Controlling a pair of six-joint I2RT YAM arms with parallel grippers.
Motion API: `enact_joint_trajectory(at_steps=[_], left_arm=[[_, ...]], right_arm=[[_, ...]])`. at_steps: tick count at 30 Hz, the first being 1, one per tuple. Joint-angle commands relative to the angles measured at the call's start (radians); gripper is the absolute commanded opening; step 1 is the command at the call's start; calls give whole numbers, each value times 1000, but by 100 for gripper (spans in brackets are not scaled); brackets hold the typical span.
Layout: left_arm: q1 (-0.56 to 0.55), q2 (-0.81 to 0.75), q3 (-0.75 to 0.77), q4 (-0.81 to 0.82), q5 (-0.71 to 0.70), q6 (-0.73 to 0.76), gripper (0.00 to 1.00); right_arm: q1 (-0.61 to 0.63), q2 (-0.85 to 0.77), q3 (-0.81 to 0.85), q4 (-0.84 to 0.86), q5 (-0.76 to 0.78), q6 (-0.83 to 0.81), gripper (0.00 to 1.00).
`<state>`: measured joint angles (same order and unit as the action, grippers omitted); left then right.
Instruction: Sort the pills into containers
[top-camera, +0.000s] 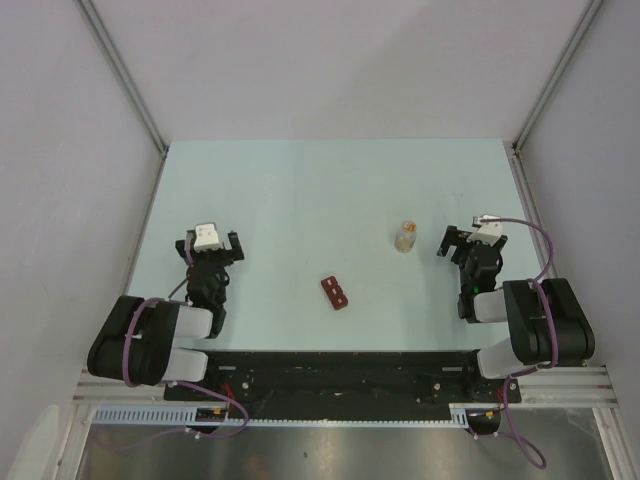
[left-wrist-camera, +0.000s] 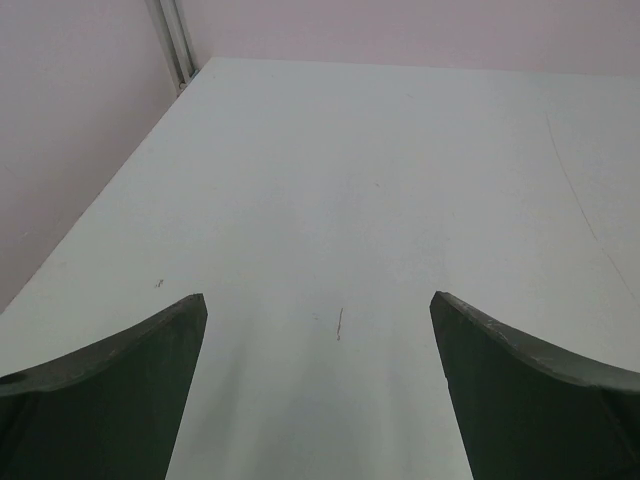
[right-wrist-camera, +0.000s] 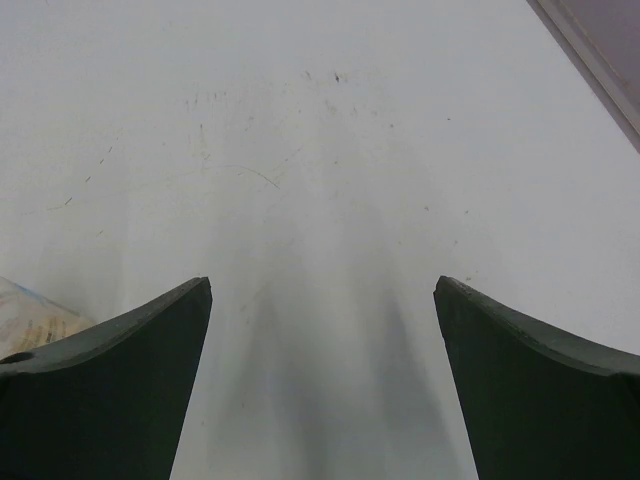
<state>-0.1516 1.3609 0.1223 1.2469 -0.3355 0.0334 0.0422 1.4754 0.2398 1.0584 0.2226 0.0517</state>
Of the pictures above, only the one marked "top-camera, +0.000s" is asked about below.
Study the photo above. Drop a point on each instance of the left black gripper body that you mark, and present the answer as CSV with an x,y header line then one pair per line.
x,y
218,259

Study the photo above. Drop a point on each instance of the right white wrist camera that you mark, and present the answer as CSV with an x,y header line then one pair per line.
x,y
488,230

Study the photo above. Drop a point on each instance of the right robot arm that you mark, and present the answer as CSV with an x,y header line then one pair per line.
x,y
547,326

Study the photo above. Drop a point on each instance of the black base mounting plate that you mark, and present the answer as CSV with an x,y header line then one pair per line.
x,y
338,366

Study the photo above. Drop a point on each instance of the aluminium frame post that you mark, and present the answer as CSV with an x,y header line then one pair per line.
x,y
577,37
123,77

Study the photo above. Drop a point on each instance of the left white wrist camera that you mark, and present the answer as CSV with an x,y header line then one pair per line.
x,y
206,237

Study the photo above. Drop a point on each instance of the left aluminium frame post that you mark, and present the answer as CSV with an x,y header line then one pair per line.
x,y
123,77

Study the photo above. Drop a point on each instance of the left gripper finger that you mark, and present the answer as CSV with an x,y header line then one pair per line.
x,y
235,252
181,248

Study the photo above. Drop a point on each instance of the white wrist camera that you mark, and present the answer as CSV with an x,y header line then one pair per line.
x,y
488,230
206,237

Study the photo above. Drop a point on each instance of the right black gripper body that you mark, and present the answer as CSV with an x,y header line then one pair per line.
x,y
462,261

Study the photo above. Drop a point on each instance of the red pill organizer box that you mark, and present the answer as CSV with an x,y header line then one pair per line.
x,y
334,292

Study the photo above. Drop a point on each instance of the clear pill bottle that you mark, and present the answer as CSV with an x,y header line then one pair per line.
x,y
405,236

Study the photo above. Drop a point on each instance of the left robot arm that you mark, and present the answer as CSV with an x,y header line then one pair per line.
x,y
137,342

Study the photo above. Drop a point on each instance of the right aluminium frame post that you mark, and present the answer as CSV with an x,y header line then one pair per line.
x,y
577,37

